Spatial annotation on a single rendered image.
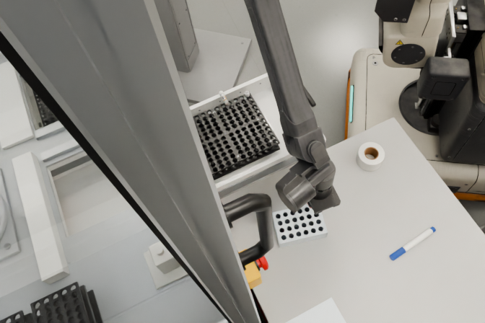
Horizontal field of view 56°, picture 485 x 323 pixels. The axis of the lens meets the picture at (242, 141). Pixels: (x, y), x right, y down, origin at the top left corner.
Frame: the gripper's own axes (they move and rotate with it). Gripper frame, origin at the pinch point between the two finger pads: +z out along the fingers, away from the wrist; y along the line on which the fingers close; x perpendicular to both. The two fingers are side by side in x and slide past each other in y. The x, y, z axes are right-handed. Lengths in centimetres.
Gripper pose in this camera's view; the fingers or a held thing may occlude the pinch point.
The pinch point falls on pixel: (316, 202)
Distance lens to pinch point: 113.9
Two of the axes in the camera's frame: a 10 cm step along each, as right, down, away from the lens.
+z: 0.9, 4.7, 8.8
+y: 3.4, 8.2, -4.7
